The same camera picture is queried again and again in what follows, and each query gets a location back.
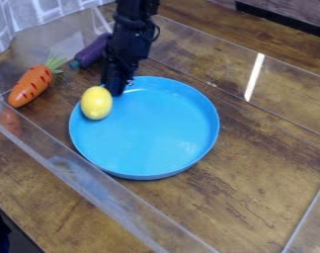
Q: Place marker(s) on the blue round tray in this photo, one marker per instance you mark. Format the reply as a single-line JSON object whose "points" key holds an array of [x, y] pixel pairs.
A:
{"points": [[161, 129]]}

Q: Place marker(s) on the purple toy eggplant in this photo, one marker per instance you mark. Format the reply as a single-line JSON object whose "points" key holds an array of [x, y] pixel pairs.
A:
{"points": [[92, 53]]}

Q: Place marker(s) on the clear acrylic enclosure wall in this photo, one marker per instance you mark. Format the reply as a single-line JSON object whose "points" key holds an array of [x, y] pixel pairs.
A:
{"points": [[248, 199]]}

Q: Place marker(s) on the white checkered curtain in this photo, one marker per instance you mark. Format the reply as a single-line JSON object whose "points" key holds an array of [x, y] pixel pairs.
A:
{"points": [[21, 14]]}

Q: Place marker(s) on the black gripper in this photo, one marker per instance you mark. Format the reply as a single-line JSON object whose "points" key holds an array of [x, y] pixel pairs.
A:
{"points": [[129, 45]]}

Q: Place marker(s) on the orange toy carrot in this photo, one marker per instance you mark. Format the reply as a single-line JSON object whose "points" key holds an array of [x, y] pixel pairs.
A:
{"points": [[36, 82]]}

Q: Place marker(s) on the yellow toy lemon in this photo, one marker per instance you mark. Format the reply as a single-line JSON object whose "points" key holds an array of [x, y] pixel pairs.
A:
{"points": [[96, 103]]}

